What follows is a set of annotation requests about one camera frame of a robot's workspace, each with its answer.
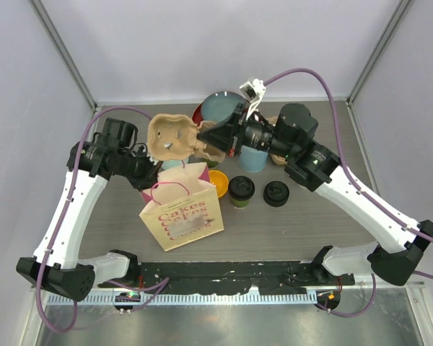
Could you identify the red round plate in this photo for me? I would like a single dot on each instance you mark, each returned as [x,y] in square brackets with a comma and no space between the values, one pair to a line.
[197,117]

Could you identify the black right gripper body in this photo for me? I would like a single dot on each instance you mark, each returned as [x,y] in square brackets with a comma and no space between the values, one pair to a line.
[257,134]

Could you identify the remaining black lid stack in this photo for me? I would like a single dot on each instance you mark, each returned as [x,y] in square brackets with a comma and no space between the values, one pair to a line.
[276,194]

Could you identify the stack of green paper cups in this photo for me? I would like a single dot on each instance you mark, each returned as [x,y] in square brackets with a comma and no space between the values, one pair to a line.
[211,164]

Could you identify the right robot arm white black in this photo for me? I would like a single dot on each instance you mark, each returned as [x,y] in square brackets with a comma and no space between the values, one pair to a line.
[399,241]

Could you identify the brown cardboard cup carrier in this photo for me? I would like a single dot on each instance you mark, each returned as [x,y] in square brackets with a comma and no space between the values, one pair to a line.
[174,137]

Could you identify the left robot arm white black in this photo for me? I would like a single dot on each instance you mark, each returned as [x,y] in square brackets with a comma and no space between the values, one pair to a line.
[55,265]

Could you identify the blue grey plate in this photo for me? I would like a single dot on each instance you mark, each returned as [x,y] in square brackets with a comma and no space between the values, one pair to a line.
[220,105]

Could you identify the orange bowl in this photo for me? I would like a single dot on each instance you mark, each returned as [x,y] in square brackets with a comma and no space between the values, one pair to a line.
[220,181]

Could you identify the green paper cup taken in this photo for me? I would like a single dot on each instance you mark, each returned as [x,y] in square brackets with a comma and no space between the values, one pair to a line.
[241,192]

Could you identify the light teal patterned bowl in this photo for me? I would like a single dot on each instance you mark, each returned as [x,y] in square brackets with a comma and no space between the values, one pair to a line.
[173,163]

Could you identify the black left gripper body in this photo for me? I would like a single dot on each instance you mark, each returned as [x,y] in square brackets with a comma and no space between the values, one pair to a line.
[140,168]

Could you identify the pink paper gift bag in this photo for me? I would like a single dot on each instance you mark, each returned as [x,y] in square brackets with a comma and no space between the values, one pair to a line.
[182,207]

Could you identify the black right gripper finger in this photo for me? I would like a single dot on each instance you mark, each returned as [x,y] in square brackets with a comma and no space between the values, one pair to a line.
[218,135]
[239,113]

